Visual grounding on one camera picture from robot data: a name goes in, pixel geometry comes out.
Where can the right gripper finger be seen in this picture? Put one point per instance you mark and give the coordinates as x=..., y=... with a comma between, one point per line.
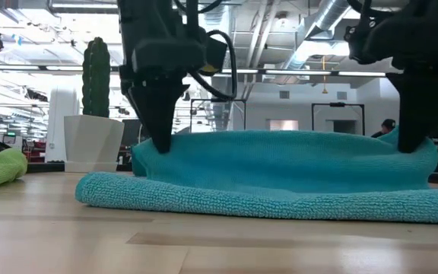
x=420, y=110

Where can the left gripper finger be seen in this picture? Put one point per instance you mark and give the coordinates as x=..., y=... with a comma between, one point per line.
x=158, y=114

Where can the blue microfiber towel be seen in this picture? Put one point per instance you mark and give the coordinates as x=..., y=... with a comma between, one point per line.
x=280, y=171

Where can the black background monitor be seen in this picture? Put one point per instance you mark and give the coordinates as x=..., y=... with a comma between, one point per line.
x=131, y=131

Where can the person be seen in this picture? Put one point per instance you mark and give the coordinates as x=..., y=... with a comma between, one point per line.
x=386, y=127

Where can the white hexagonal planter pot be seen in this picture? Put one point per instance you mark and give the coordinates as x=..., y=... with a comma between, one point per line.
x=93, y=141

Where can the green cactus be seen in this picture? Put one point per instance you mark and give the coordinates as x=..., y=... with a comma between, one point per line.
x=96, y=76

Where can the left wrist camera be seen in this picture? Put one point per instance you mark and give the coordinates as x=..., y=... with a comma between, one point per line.
x=215, y=53

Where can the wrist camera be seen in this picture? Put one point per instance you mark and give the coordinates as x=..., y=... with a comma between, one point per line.
x=356, y=42
x=215, y=53

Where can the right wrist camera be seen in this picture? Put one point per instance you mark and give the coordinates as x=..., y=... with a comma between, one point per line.
x=356, y=42

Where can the black metal frame stand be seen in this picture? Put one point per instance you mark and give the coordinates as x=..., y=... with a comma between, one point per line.
x=337, y=104

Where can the silver spiral ceiling duct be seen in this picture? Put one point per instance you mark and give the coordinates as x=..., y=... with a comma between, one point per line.
x=329, y=15

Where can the black aluminium table frame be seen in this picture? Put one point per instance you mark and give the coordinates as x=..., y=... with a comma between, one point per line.
x=44, y=167

